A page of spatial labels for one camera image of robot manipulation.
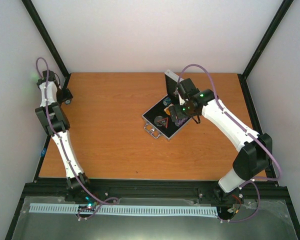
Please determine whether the orange blue round button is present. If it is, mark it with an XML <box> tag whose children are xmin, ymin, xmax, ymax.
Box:
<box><xmin>164</xmin><ymin>107</ymin><xmax>171</xmax><ymax>116</ymax></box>

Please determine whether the tall purple chip stack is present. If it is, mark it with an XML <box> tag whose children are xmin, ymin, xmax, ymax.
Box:
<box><xmin>175</xmin><ymin>119</ymin><xmax>188</xmax><ymax>127</ymax></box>

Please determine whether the red black triangular button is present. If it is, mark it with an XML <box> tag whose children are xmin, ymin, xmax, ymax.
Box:
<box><xmin>157</xmin><ymin>117</ymin><xmax>169</xmax><ymax>129</ymax></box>

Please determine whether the clear round dealer button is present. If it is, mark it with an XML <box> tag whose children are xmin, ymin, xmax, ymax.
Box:
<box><xmin>154</xmin><ymin>115</ymin><xmax>166</xmax><ymax>127</ymax></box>

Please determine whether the aluminium poker case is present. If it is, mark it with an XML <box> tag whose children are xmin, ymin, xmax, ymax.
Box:
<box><xmin>142</xmin><ymin>69</ymin><xmax>190</xmax><ymax>141</ymax></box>

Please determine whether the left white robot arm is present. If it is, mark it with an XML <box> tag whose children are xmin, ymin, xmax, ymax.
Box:
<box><xmin>35</xmin><ymin>70</ymin><xmax>94</xmax><ymax>202</ymax></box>

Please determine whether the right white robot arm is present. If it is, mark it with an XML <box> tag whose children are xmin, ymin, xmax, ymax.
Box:
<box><xmin>169</xmin><ymin>86</ymin><xmax>275</xmax><ymax>201</ymax></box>

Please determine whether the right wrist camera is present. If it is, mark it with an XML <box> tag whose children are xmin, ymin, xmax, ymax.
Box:
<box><xmin>175</xmin><ymin>78</ymin><xmax>200</xmax><ymax>105</ymax></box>

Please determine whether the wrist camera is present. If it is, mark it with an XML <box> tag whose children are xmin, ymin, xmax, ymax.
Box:
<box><xmin>175</xmin><ymin>78</ymin><xmax>200</xmax><ymax>105</ymax></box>
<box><xmin>42</xmin><ymin>70</ymin><xmax>60</xmax><ymax>87</ymax></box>

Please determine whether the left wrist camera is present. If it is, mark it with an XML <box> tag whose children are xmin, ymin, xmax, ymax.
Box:
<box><xmin>42</xmin><ymin>70</ymin><xmax>60</xmax><ymax>87</ymax></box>

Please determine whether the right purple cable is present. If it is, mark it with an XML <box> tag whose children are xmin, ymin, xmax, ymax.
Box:
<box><xmin>176</xmin><ymin>63</ymin><xmax>283</xmax><ymax>224</ymax></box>

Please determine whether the black aluminium frame rail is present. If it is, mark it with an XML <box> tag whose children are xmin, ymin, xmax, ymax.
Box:
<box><xmin>21</xmin><ymin>178</ymin><xmax>290</xmax><ymax>205</ymax></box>

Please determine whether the white slotted cable duct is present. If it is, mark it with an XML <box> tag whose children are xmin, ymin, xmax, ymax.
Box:
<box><xmin>28</xmin><ymin>203</ymin><xmax>218</xmax><ymax>218</ymax></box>

